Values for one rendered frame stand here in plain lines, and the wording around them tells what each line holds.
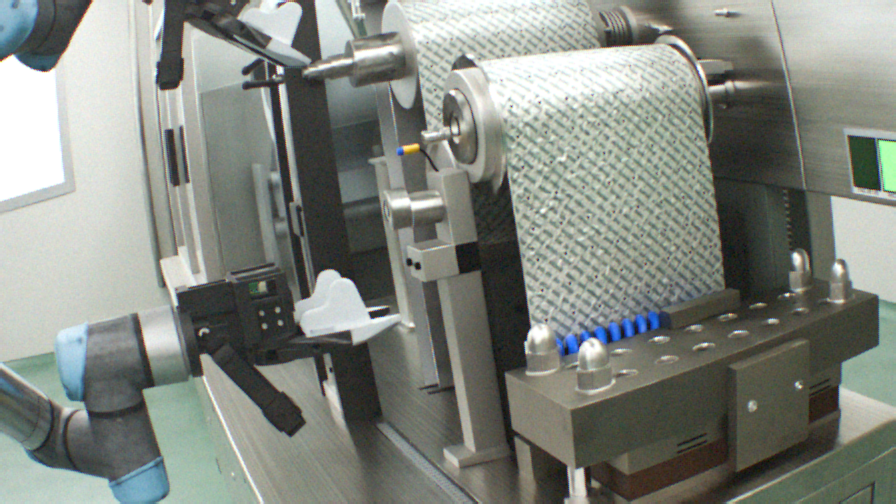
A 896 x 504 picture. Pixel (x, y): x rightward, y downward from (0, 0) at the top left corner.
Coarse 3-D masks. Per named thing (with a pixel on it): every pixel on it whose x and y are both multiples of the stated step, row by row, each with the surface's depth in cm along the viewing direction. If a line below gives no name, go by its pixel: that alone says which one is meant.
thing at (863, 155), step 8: (856, 144) 98; (864, 144) 97; (872, 144) 95; (856, 152) 99; (864, 152) 97; (872, 152) 96; (856, 160) 99; (864, 160) 97; (872, 160) 96; (856, 168) 99; (864, 168) 98; (872, 168) 96; (856, 176) 100; (864, 176) 98; (872, 176) 97; (856, 184) 100; (864, 184) 98; (872, 184) 97
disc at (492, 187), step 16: (464, 64) 115; (480, 64) 111; (480, 80) 112; (496, 96) 110; (496, 112) 109; (496, 128) 110; (496, 144) 111; (496, 160) 112; (496, 176) 113; (480, 192) 119; (496, 192) 115
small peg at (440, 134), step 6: (426, 132) 117; (432, 132) 117; (438, 132) 117; (444, 132) 117; (450, 132) 117; (426, 138) 117; (432, 138) 117; (438, 138) 117; (444, 138) 117; (450, 138) 117; (426, 144) 117
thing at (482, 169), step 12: (684, 60) 119; (456, 72) 114; (468, 72) 114; (456, 84) 115; (468, 84) 112; (480, 84) 112; (696, 84) 118; (444, 96) 120; (468, 96) 112; (480, 96) 111; (480, 108) 111; (480, 120) 111; (492, 120) 111; (480, 132) 111; (492, 132) 111; (480, 144) 112; (492, 144) 112; (480, 156) 113; (492, 156) 112; (468, 168) 117; (480, 168) 114; (492, 168) 113; (480, 180) 115
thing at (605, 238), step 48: (672, 144) 116; (528, 192) 112; (576, 192) 114; (624, 192) 115; (672, 192) 117; (528, 240) 113; (576, 240) 114; (624, 240) 116; (672, 240) 118; (528, 288) 113; (576, 288) 115; (624, 288) 116; (672, 288) 118; (720, 288) 120; (576, 336) 115
